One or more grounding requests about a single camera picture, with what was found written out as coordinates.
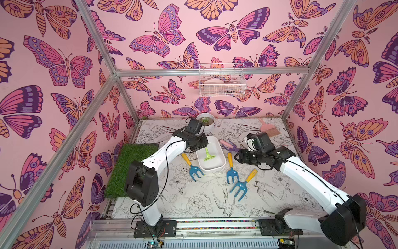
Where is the green rake wooden handle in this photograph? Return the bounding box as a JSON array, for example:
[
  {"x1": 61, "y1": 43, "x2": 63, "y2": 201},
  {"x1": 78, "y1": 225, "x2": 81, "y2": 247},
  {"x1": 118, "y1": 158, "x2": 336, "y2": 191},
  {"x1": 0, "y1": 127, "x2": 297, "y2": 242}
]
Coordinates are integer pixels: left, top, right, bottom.
[{"x1": 203, "y1": 147, "x2": 215, "y2": 161}]

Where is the blue rake yellow handle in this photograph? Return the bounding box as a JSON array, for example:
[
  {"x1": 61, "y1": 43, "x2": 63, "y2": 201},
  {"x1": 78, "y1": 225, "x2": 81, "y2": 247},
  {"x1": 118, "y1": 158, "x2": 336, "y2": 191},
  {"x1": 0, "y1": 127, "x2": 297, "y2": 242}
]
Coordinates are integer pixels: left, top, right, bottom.
[
  {"x1": 226, "y1": 153, "x2": 239, "y2": 184},
  {"x1": 230, "y1": 169, "x2": 258, "y2": 202},
  {"x1": 181, "y1": 153, "x2": 205, "y2": 182}
]

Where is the purple rake pink handle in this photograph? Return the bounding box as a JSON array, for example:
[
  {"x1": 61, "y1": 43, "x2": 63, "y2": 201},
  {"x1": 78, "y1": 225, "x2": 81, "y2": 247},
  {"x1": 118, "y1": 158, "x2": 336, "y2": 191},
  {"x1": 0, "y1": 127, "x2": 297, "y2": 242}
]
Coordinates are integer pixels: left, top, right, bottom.
[{"x1": 219, "y1": 140, "x2": 240, "y2": 153}]

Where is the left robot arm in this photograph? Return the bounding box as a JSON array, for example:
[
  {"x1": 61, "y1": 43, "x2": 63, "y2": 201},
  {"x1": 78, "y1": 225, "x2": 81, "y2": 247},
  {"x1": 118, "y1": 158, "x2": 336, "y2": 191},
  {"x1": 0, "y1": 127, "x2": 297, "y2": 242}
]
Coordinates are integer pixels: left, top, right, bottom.
[{"x1": 124, "y1": 127, "x2": 208, "y2": 228}]

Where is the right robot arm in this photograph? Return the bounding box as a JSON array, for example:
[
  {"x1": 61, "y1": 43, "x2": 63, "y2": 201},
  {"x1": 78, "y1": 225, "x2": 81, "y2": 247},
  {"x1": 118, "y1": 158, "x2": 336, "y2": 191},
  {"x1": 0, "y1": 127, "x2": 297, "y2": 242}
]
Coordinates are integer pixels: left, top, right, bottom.
[{"x1": 234, "y1": 147, "x2": 366, "y2": 246}]

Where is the white storage tray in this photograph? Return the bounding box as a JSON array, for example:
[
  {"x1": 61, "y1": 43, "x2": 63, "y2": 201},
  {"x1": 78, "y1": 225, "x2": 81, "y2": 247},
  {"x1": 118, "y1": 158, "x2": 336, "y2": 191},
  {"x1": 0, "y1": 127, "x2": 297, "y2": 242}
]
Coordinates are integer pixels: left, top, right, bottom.
[{"x1": 196, "y1": 136, "x2": 226, "y2": 174}]

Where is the white plant pot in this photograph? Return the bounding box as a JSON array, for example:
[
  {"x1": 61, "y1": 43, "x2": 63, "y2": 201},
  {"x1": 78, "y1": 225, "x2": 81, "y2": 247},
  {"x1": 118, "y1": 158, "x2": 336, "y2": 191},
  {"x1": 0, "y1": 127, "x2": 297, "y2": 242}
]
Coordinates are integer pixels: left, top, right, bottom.
[{"x1": 197, "y1": 113, "x2": 216, "y2": 134}]

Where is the pink hand brush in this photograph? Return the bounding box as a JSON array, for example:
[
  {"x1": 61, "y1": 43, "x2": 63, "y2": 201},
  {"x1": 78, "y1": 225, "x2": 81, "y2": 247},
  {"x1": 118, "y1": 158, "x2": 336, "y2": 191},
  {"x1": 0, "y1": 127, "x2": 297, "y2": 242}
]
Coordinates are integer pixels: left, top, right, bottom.
[{"x1": 258, "y1": 118, "x2": 281, "y2": 138}]

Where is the green artificial grass mat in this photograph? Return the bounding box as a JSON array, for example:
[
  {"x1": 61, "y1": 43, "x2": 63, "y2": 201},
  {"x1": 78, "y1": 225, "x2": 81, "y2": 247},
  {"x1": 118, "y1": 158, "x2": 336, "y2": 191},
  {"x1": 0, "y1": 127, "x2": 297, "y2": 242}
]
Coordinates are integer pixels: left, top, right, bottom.
[{"x1": 105, "y1": 143, "x2": 160, "y2": 199}]

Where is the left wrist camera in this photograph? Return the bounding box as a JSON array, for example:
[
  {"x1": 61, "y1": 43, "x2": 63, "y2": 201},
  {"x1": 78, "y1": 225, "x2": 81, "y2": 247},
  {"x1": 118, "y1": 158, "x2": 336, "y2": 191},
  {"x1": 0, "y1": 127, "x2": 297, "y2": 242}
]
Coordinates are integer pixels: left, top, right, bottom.
[{"x1": 186, "y1": 118, "x2": 204, "y2": 135}]

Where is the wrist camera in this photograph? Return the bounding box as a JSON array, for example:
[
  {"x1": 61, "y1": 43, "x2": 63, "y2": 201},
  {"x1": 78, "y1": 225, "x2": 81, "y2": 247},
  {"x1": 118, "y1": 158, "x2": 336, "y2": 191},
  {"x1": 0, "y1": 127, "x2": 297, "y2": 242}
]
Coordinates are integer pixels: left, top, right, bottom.
[
  {"x1": 246, "y1": 132, "x2": 275, "y2": 154},
  {"x1": 186, "y1": 118, "x2": 204, "y2": 135}
]

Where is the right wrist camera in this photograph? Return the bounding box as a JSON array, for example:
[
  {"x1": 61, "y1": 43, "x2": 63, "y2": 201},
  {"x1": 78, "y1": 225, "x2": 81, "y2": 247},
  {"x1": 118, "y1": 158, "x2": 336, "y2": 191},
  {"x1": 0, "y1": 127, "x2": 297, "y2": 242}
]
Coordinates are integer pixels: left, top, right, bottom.
[{"x1": 246, "y1": 132, "x2": 275, "y2": 154}]

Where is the white wire basket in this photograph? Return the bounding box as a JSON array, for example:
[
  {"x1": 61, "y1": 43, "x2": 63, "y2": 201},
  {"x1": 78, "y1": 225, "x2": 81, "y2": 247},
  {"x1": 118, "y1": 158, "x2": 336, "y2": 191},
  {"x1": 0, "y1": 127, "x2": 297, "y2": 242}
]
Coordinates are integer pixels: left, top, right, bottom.
[{"x1": 198, "y1": 67, "x2": 247, "y2": 98}]

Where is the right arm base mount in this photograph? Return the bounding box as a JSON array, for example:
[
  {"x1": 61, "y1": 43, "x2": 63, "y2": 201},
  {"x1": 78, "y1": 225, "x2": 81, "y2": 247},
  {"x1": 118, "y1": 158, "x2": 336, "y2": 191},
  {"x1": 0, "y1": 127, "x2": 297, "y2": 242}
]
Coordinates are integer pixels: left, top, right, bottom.
[{"x1": 256, "y1": 208, "x2": 304, "y2": 236}]

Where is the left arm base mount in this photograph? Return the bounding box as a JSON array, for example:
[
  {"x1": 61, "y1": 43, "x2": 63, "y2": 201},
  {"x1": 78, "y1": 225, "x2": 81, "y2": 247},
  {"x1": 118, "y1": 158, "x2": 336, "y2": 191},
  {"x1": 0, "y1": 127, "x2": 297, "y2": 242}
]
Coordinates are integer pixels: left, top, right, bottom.
[{"x1": 134, "y1": 219, "x2": 177, "y2": 239}]

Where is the aluminium cage frame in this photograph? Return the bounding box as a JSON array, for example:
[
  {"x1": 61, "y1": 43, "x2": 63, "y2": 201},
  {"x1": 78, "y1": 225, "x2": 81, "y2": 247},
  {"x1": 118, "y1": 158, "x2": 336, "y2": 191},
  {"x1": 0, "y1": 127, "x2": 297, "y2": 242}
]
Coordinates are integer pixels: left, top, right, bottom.
[{"x1": 0, "y1": 0, "x2": 358, "y2": 249}]

